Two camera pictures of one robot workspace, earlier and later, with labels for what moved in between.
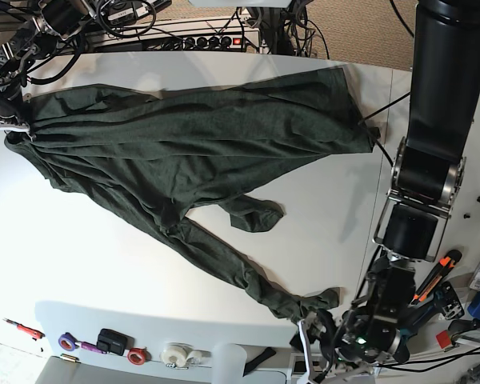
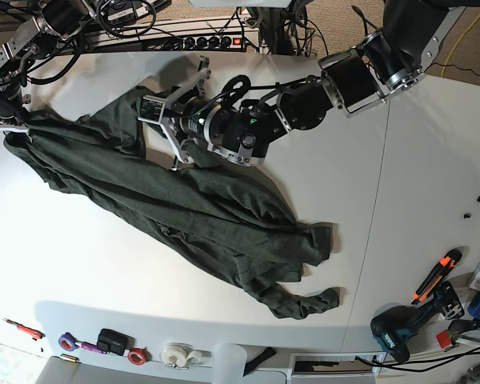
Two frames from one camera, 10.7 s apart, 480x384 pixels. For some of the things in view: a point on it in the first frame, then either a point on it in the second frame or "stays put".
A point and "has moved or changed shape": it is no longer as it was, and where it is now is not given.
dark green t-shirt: (174, 157) has moved or changed shape
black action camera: (114, 342) stays put
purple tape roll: (68, 342) stays put
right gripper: (317, 334) to (155, 110)
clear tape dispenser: (182, 356) stays put
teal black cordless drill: (446, 301) stays put
